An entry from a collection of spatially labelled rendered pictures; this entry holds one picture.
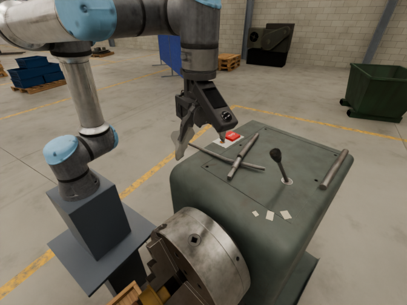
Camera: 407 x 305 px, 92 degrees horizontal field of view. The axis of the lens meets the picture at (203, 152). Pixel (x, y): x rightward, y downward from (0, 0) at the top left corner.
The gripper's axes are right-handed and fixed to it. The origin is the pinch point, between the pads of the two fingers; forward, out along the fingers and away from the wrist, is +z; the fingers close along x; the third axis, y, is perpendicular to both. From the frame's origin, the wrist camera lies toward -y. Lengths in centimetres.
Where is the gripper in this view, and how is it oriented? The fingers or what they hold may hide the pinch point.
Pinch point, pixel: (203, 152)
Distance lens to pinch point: 51.5
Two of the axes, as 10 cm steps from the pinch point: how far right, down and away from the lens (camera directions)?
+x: -8.1, 3.3, -5.0
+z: -0.2, 8.2, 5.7
